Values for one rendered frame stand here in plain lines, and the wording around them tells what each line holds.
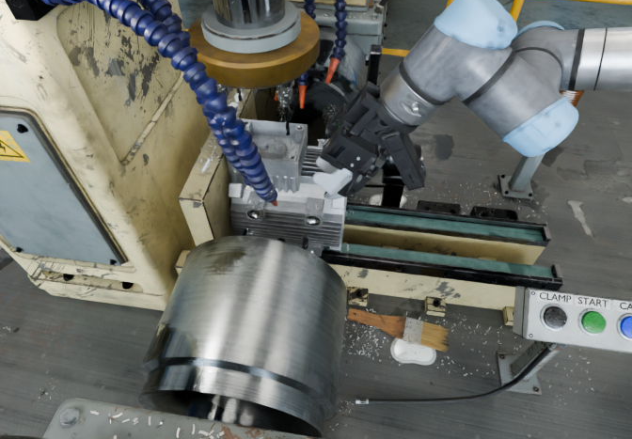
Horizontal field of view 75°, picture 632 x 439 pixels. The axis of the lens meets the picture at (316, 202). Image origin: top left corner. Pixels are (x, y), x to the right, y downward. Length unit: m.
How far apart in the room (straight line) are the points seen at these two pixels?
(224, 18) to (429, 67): 0.25
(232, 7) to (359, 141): 0.23
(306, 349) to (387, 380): 0.37
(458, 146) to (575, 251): 0.42
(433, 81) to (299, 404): 0.39
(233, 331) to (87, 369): 0.51
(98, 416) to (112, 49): 0.45
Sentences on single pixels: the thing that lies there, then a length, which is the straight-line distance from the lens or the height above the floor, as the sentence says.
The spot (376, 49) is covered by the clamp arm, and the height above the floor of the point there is 1.25.
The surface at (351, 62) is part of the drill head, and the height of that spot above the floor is 1.14.
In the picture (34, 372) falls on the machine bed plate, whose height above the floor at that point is 0.80.
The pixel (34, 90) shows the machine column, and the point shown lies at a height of 1.34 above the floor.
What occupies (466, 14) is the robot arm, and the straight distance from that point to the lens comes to 0.48.
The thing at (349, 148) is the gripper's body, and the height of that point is 1.23.
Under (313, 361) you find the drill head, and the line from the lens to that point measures 0.50.
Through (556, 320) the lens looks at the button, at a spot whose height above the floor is 1.07.
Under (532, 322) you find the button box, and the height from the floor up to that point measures 1.06.
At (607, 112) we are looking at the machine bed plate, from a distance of 1.63.
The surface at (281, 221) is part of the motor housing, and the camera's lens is 0.71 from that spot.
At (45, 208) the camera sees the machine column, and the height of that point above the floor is 1.13.
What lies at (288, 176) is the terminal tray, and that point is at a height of 1.11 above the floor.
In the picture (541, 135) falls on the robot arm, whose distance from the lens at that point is 0.52.
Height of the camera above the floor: 1.59
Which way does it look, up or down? 49 degrees down
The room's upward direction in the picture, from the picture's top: straight up
